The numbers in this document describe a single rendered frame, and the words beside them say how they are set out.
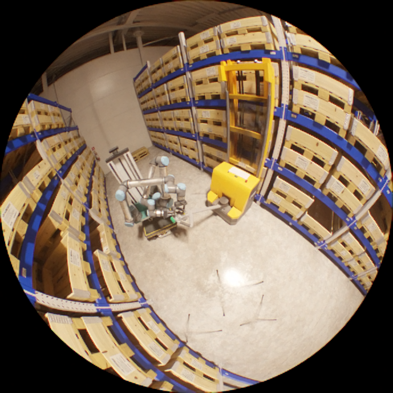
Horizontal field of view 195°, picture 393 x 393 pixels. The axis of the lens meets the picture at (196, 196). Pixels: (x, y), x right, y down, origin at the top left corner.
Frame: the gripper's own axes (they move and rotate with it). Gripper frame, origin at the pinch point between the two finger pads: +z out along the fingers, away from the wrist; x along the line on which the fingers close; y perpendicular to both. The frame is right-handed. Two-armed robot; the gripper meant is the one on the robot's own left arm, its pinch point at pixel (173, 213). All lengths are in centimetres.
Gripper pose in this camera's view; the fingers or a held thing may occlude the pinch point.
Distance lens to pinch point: 152.8
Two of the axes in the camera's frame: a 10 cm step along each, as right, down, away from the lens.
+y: 2.1, 5.8, -7.9
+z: 9.6, 0.1, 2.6
